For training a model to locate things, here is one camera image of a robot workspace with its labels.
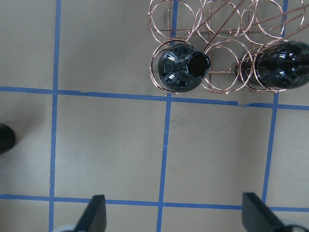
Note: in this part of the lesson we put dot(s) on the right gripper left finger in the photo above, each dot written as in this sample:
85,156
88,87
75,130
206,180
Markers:
94,217

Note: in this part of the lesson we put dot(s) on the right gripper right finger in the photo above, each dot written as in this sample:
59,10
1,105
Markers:
257,217

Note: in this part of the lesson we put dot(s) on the black wine bottle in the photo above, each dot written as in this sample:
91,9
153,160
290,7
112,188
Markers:
182,67
282,66
7,138

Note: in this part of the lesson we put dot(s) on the copper wire bottle basket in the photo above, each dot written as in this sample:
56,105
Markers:
227,31

